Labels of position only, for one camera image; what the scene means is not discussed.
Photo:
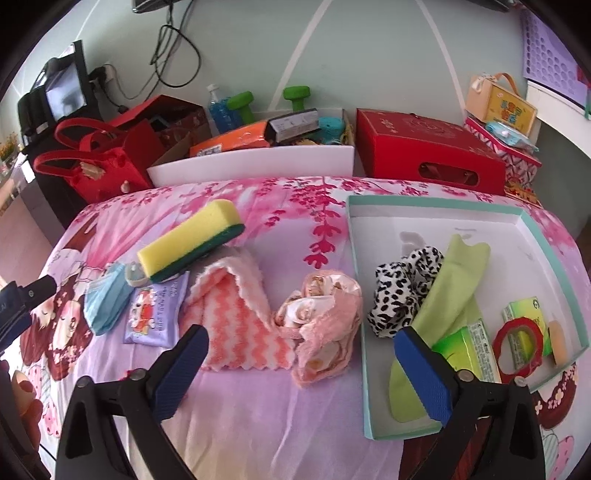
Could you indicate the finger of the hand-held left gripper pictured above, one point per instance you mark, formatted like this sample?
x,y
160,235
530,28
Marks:
x,y
39,288

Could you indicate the teal-rimmed white box lid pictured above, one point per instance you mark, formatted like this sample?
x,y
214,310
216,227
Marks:
x,y
503,249

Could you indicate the light blue wipes pack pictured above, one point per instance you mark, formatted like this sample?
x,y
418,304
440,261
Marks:
x,y
510,134

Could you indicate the purple perforated basket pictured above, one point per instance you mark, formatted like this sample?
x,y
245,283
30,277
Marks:
x,y
554,55

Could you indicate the yellow and green sponge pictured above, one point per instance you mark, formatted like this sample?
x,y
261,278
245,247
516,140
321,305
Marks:
x,y
184,240

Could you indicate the blue water bottle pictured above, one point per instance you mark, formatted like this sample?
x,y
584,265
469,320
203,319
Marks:
x,y
219,113

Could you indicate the brown cardboard box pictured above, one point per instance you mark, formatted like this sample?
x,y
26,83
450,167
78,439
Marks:
x,y
173,152

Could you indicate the white storage bin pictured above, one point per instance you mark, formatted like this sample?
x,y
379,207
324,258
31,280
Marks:
x,y
254,166

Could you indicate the orange box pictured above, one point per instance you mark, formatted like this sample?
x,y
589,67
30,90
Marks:
x,y
231,138

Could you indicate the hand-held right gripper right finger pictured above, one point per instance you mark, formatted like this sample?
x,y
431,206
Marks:
x,y
422,371

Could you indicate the red and gold packet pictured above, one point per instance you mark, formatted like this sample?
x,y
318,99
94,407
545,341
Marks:
x,y
521,193

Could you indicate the purple wet wipes packet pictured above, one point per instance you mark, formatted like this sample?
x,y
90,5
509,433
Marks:
x,y
152,314

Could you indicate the teal plastic item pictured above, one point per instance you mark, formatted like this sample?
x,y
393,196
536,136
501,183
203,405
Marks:
x,y
332,129

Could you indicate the green tissue pack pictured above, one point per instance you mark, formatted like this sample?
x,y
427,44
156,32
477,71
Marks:
x,y
526,309
471,355

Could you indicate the beige makeup sponge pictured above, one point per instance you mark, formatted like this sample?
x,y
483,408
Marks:
x,y
558,344

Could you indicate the wall power outlet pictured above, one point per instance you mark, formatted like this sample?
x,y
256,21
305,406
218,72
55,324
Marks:
x,y
101,76

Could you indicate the white shelf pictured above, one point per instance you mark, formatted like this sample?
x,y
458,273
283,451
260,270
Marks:
x,y
563,108

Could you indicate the pink printed bedsheet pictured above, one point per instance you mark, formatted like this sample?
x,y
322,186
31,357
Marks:
x,y
277,415

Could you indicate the leopard print scrunchie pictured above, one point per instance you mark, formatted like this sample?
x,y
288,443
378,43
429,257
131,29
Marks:
x,y
392,295

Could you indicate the red tote bag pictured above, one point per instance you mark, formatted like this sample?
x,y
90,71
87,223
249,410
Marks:
x,y
106,170

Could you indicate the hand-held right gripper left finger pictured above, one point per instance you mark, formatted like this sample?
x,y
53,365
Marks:
x,y
178,371

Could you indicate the red white patterned box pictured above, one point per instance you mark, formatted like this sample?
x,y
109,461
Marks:
x,y
517,161

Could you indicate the dark red open box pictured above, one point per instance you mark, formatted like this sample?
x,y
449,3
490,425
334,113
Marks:
x,y
180,120

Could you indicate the green dumbbell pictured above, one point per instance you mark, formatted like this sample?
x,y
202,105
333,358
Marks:
x,y
295,97
240,106

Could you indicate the light blue sock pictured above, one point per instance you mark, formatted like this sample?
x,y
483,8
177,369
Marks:
x,y
106,300

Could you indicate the black monitor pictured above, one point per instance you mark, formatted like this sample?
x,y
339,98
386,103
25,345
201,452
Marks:
x,y
64,92

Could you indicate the peach frilly cloth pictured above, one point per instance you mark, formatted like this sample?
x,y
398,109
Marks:
x,y
332,323

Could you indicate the light green cloth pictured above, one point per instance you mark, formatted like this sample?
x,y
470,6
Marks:
x,y
452,286

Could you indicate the person's left hand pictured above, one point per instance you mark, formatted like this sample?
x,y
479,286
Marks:
x,y
32,415

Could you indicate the pink white striped cloth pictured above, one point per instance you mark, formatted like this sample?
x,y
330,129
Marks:
x,y
231,318

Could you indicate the black and grey box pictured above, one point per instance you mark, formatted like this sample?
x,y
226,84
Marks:
x,y
295,124

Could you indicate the red gift box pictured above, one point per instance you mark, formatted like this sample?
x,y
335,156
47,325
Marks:
x,y
415,143

